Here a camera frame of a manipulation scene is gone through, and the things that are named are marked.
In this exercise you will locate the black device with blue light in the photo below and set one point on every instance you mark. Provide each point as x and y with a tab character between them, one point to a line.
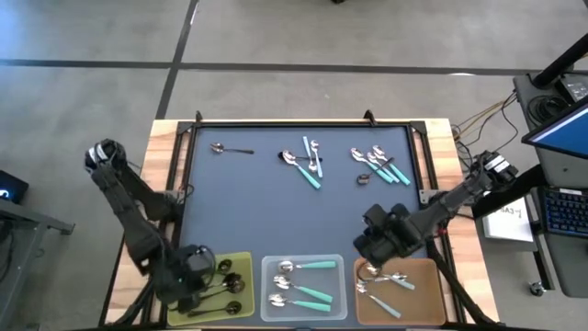
14	186

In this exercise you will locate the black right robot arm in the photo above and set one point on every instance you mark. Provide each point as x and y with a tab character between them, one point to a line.
459	193

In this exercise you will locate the black support beam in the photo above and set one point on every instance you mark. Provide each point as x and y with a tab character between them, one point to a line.
505	197

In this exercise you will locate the black keyboard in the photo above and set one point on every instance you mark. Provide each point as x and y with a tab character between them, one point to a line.
567	211

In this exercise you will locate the yellow-green plastic bin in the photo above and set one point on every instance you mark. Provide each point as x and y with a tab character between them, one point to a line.
244	267

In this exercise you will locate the black power adapter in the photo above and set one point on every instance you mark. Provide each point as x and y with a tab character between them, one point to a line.
574	87

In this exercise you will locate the monitor with blue screen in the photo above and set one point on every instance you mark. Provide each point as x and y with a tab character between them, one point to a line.
565	133

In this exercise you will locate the dark blue-grey mat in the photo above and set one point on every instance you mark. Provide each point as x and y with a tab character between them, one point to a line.
275	220

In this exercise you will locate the grey equipment cart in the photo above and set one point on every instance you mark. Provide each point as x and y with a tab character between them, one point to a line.
560	174

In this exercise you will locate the black frame clamp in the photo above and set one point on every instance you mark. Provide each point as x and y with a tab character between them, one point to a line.
198	117
369	117

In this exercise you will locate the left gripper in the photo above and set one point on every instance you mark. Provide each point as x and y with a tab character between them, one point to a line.
184	276

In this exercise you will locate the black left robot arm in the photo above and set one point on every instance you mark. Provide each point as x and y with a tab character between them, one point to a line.
119	197

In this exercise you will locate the clear plastic bin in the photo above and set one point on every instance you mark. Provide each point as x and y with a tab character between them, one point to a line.
340	285

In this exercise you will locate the white paper pad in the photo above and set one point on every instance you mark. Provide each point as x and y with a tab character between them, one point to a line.
505	220

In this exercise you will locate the black aluminium frame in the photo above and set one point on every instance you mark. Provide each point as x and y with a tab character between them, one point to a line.
298	123

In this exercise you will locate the black pole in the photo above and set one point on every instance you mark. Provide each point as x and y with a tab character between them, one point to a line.
560	62

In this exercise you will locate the cart caster wheel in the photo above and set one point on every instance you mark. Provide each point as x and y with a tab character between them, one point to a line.
536	288

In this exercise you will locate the orange plastic bin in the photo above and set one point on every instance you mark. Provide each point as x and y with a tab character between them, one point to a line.
422	299

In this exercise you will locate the grey metal side table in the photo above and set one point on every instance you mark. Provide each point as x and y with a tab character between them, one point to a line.
27	216

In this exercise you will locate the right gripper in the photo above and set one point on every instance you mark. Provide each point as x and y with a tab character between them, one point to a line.
390	234

